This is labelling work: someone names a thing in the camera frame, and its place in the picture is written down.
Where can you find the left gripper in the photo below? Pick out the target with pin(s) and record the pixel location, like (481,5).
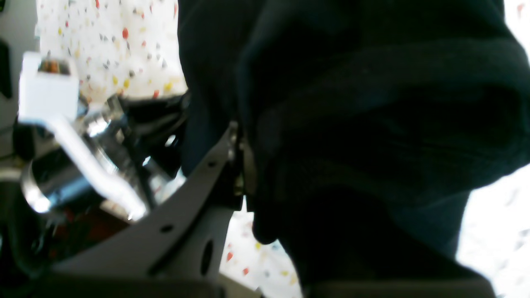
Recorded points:
(137,140)

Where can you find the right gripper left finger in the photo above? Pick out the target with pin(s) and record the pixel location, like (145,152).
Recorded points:
(174,252)

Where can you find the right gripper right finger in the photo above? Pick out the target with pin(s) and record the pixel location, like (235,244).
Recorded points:
(455,288)

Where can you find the black t-shirt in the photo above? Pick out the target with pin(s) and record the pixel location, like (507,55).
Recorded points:
(352,124)

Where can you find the terrazzo patterned tablecloth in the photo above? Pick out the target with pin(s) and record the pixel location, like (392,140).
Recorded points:
(124,49)

